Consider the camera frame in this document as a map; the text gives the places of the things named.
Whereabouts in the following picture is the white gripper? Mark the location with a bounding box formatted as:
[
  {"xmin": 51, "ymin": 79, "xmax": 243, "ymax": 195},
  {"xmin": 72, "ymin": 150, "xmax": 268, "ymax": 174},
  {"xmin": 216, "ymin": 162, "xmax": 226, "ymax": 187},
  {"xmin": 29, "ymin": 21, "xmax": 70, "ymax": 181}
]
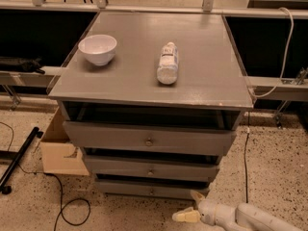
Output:
[{"xmin": 172, "ymin": 190, "xmax": 236, "ymax": 230}]

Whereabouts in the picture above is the grey bottom drawer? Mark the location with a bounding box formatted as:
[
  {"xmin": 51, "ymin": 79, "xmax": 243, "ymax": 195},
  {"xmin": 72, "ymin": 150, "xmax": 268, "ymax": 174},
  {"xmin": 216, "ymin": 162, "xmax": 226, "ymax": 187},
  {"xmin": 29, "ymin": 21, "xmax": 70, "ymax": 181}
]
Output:
[{"xmin": 94, "ymin": 179, "xmax": 211, "ymax": 202}]

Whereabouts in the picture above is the grey drawer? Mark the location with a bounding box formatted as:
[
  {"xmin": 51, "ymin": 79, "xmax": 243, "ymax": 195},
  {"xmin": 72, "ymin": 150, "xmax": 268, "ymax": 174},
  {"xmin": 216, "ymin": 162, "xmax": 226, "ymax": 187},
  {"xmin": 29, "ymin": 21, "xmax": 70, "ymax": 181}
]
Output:
[
  {"xmin": 94, "ymin": 179, "xmax": 211, "ymax": 202},
  {"xmin": 84, "ymin": 156, "xmax": 219, "ymax": 182},
  {"xmin": 63, "ymin": 121, "xmax": 236, "ymax": 155}
]

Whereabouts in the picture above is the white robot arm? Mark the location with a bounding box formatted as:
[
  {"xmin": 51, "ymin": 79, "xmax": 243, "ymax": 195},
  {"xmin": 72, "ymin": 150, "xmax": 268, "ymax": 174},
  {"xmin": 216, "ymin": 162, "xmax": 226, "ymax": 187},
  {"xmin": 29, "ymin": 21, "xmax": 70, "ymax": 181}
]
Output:
[{"xmin": 172, "ymin": 190, "xmax": 303, "ymax": 231}]

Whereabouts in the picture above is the grey middle drawer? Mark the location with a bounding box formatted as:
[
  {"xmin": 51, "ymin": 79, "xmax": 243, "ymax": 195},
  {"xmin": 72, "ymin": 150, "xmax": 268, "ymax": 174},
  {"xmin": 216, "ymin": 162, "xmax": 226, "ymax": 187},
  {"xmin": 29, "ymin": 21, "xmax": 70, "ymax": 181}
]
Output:
[{"xmin": 84, "ymin": 156, "xmax": 219, "ymax": 182}]

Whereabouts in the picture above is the grey top drawer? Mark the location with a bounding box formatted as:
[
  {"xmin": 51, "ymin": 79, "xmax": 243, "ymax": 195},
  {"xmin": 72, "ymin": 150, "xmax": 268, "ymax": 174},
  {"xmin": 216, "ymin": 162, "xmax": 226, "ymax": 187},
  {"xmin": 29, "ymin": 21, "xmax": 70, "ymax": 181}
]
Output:
[{"xmin": 63, "ymin": 121, "xmax": 236, "ymax": 155}]

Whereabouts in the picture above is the grey drawer cabinet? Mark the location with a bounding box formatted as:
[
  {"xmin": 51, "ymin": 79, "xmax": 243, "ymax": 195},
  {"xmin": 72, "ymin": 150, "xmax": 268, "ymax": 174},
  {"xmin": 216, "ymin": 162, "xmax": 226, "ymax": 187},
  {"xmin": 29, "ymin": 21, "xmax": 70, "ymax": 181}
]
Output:
[{"xmin": 50, "ymin": 12, "xmax": 253, "ymax": 193}]

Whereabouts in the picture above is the white plastic bottle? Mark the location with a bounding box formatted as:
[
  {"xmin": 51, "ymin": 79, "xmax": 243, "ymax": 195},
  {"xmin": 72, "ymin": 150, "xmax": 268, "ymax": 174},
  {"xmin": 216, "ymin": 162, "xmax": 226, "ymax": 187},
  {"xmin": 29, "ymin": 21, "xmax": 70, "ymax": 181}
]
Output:
[{"xmin": 157, "ymin": 42, "xmax": 179, "ymax": 85}]

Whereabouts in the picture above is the cardboard box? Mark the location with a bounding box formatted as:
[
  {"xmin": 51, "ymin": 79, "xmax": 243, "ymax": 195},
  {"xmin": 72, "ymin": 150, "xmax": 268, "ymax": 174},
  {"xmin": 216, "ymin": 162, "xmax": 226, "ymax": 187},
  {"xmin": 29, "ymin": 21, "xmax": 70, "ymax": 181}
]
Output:
[{"xmin": 39, "ymin": 109, "xmax": 90, "ymax": 176}]

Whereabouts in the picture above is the white ceramic bowl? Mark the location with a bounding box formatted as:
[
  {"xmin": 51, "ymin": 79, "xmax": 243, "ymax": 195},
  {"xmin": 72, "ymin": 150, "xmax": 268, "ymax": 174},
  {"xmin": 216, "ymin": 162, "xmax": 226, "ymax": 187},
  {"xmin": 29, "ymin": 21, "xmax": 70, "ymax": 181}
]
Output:
[{"xmin": 78, "ymin": 35, "xmax": 117, "ymax": 65}]

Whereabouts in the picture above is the black metal stand bar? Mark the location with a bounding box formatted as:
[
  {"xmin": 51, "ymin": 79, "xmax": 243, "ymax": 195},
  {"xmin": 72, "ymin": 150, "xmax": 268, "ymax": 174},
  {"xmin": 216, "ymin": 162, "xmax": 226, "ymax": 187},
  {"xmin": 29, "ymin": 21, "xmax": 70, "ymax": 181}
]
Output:
[{"xmin": 0, "ymin": 127, "xmax": 43, "ymax": 194}]

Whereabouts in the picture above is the black cloth bundle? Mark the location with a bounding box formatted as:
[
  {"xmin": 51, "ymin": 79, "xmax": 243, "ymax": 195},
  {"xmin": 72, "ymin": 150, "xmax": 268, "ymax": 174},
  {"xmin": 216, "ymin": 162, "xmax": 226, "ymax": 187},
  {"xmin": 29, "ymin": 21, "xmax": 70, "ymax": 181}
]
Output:
[{"xmin": 0, "ymin": 57, "xmax": 45, "ymax": 74}]

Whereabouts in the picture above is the black floor cable right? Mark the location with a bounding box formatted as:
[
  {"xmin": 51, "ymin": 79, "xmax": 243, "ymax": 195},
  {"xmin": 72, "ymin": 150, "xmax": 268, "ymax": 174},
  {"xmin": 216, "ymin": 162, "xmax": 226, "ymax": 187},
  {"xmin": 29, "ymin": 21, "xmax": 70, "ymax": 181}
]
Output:
[{"xmin": 244, "ymin": 111, "xmax": 251, "ymax": 204}]

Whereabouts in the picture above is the black floor cable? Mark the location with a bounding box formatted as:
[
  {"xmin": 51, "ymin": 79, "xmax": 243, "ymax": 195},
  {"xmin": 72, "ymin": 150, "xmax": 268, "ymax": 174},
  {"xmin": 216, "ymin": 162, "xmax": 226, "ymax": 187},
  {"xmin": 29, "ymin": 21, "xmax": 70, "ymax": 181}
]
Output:
[
  {"xmin": 0, "ymin": 121, "xmax": 91, "ymax": 231},
  {"xmin": 244, "ymin": 111, "xmax": 251, "ymax": 204}
]

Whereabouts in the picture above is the black floor cable left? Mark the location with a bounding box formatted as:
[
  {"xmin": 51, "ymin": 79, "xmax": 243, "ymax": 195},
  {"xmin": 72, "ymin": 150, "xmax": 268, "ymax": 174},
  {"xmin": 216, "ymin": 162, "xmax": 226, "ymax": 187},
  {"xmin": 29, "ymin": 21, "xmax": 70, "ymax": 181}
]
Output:
[{"xmin": 0, "ymin": 121, "xmax": 91, "ymax": 231}]

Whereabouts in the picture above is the white hanging cable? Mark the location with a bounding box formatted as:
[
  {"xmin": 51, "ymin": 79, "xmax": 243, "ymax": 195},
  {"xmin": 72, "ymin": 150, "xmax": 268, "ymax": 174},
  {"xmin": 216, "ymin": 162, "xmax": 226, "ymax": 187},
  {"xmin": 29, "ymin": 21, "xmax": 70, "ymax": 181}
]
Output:
[{"xmin": 248, "ymin": 7, "xmax": 295, "ymax": 99}]

